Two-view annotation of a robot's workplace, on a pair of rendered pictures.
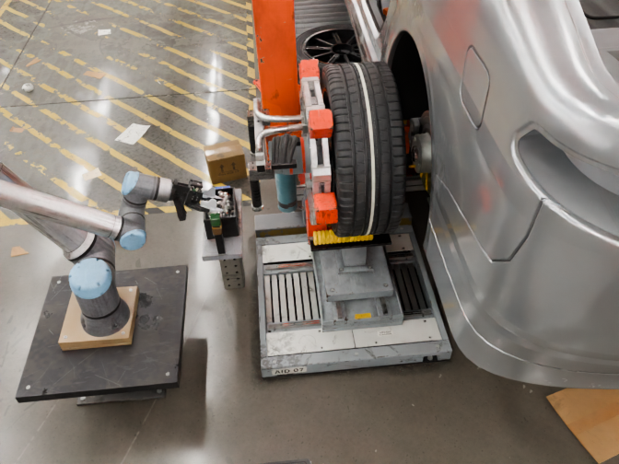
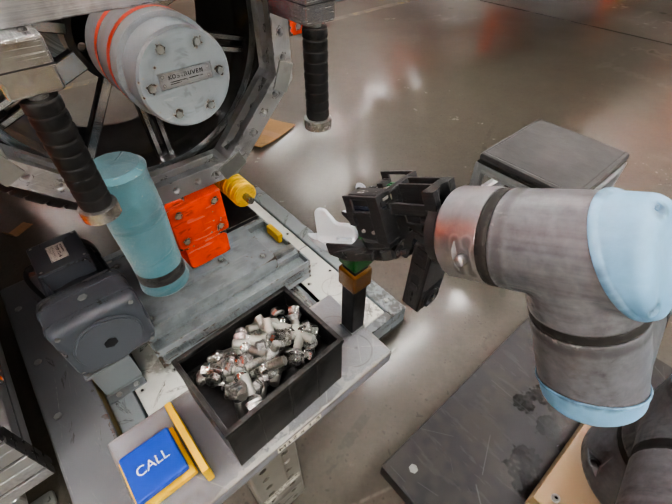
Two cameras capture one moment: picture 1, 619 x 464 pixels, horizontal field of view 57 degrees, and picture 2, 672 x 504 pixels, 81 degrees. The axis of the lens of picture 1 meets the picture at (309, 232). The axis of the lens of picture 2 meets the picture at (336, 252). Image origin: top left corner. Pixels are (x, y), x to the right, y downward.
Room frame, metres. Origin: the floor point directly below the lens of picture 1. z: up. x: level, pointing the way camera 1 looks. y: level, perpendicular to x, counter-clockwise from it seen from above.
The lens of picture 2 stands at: (1.92, 0.69, 1.06)
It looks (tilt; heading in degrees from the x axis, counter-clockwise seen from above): 45 degrees down; 233
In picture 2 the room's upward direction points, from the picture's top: straight up
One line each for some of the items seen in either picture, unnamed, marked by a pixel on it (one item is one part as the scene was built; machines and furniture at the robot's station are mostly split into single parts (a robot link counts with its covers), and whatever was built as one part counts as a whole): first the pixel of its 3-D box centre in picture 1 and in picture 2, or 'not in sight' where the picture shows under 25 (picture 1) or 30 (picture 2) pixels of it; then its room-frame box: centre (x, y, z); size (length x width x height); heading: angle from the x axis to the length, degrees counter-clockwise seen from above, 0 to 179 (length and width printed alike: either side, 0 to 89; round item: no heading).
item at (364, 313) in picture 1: (354, 280); (212, 274); (1.74, -0.20, 0.13); 0.50 x 0.36 x 0.10; 4
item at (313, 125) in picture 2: (255, 191); (316, 77); (1.59, 0.19, 0.83); 0.04 x 0.04 x 0.16
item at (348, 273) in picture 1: (354, 245); (181, 237); (1.78, -0.20, 0.32); 0.40 x 0.30 x 0.28; 4
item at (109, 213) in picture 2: (253, 138); (72, 159); (1.93, 0.22, 0.83); 0.04 x 0.04 x 0.16
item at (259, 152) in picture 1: (281, 132); not in sight; (1.66, 0.08, 1.03); 0.19 x 0.18 x 0.11; 94
